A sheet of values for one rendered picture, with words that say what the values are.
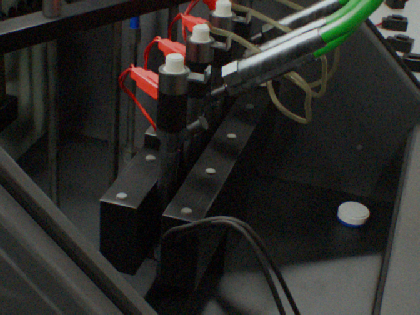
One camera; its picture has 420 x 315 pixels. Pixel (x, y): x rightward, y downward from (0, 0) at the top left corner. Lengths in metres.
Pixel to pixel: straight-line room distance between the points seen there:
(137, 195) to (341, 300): 0.27
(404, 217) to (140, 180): 0.27
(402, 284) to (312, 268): 0.22
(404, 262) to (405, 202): 0.11
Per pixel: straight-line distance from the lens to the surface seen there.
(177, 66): 0.74
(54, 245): 0.44
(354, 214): 1.05
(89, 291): 0.44
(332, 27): 0.69
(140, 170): 0.82
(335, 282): 0.95
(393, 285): 0.77
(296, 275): 0.95
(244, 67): 0.72
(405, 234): 0.84
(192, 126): 0.76
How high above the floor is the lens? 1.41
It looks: 30 degrees down
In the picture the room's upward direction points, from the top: 5 degrees clockwise
